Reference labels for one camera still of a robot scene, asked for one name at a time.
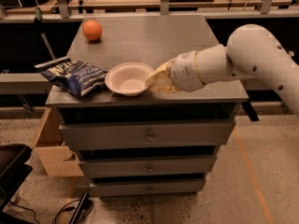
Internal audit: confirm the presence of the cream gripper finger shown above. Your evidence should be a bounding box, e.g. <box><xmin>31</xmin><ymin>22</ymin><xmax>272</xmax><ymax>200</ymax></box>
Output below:
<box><xmin>145</xmin><ymin>71</ymin><xmax>178</xmax><ymax>93</ymax></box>
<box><xmin>154</xmin><ymin>59</ymin><xmax>175</xmax><ymax>76</ymax></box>

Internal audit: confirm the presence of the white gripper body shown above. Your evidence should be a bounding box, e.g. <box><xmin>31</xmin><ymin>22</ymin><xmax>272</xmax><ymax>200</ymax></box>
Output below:
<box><xmin>170</xmin><ymin>51</ymin><xmax>205</xmax><ymax>92</ymax></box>

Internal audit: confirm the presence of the white paper bowl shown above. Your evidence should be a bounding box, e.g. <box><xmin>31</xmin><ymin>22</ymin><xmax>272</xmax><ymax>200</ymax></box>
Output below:
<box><xmin>105</xmin><ymin>63</ymin><xmax>153</xmax><ymax>96</ymax></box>

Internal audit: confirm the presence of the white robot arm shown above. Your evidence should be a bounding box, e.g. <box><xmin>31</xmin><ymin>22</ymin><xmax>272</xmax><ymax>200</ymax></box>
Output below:
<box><xmin>145</xmin><ymin>24</ymin><xmax>299</xmax><ymax>116</ymax></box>

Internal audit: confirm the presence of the blue chip bag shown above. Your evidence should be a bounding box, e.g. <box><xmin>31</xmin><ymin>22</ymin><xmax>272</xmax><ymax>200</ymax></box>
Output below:
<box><xmin>36</xmin><ymin>57</ymin><xmax>107</xmax><ymax>97</ymax></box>

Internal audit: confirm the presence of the top grey drawer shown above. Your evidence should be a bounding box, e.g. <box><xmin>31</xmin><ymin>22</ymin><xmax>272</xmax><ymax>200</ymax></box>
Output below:
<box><xmin>60</xmin><ymin>119</ymin><xmax>235</xmax><ymax>151</ymax></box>

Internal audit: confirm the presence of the grey drawer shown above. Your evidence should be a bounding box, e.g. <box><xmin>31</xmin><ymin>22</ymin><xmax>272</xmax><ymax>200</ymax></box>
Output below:
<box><xmin>88</xmin><ymin>178</ymin><xmax>206</xmax><ymax>197</ymax></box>
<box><xmin>60</xmin><ymin>119</ymin><xmax>235</xmax><ymax>151</ymax></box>
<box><xmin>78</xmin><ymin>156</ymin><xmax>217</xmax><ymax>178</ymax></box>

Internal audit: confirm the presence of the grey drawer cabinet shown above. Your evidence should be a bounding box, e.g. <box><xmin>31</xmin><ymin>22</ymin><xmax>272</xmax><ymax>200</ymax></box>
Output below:
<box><xmin>45</xmin><ymin>13</ymin><xmax>249</xmax><ymax>199</ymax></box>

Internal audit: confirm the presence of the orange fruit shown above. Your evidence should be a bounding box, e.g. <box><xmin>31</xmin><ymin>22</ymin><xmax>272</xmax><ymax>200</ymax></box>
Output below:
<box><xmin>82</xmin><ymin>20</ymin><xmax>103</xmax><ymax>41</ymax></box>

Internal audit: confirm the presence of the middle grey drawer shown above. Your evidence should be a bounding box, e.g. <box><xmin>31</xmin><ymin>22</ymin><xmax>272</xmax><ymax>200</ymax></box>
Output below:
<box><xmin>78</xmin><ymin>156</ymin><xmax>217</xmax><ymax>178</ymax></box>

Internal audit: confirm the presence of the bottom grey drawer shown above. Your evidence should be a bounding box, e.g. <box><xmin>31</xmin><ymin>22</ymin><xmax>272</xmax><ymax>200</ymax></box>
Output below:
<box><xmin>88</xmin><ymin>178</ymin><xmax>206</xmax><ymax>197</ymax></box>

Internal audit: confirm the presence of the wooden box on floor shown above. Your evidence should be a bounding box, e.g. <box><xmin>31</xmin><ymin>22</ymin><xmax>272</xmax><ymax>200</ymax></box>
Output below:
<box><xmin>31</xmin><ymin>107</ymin><xmax>83</xmax><ymax>177</ymax></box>

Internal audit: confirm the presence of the black bin on floor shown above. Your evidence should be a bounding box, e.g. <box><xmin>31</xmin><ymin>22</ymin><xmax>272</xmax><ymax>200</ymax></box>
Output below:
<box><xmin>0</xmin><ymin>144</ymin><xmax>32</xmax><ymax>210</ymax></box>

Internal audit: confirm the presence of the black cable on floor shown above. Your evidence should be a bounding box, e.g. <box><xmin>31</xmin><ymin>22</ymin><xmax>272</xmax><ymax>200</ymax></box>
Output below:
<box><xmin>6</xmin><ymin>192</ymin><xmax>94</xmax><ymax>224</ymax></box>

